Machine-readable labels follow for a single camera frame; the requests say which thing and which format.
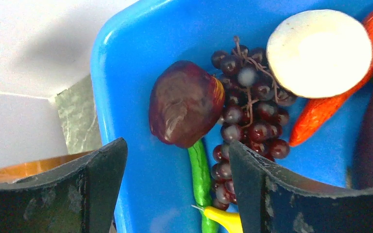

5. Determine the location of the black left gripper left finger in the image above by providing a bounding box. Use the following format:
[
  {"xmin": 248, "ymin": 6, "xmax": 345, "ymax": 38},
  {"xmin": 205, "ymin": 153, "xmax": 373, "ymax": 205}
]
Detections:
[{"xmin": 0, "ymin": 138, "xmax": 128, "ymax": 233}]

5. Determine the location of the dark toy grape bunch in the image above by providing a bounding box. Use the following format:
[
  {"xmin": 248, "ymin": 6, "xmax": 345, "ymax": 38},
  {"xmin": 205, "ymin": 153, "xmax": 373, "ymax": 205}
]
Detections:
[{"xmin": 210, "ymin": 36, "xmax": 297, "ymax": 210}]

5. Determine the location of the orange toy carrot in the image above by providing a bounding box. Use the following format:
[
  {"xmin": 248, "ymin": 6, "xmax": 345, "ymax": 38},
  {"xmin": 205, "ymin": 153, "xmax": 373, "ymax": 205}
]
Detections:
[{"xmin": 288, "ymin": 4, "xmax": 373, "ymax": 148}]

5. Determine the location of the dark red toy fruit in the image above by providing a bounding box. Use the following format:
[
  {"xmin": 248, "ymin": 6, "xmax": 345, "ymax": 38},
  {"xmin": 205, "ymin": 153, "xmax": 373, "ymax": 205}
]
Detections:
[{"xmin": 149, "ymin": 60, "xmax": 226, "ymax": 148}]

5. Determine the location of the green toy pepper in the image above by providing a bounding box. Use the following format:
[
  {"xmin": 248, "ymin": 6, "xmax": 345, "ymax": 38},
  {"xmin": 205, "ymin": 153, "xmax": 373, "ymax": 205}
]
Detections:
[{"xmin": 187, "ymin": 139, "xmax": 219, "ymax": 233}]

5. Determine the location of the toy mushroom slice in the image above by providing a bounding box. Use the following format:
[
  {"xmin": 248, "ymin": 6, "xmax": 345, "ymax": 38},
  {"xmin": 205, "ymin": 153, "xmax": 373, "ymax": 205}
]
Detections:
[{"xmin": 266, "ymin": 9, "xmax": 373, "ymax": 99}]

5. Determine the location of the yellow toy banana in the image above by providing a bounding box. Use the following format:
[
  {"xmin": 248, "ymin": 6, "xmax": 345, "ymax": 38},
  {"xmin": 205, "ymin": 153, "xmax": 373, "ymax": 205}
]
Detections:
[{"xmin": 192, "ymin": 205, "xmax": 243, "ymax": 233}]

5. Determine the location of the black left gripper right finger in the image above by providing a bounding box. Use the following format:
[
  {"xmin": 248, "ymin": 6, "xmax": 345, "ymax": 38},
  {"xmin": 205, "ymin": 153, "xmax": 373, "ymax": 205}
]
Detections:
[{"xmin": 229, "ymin": 141, "xmax": 373, "ymax": 233}]

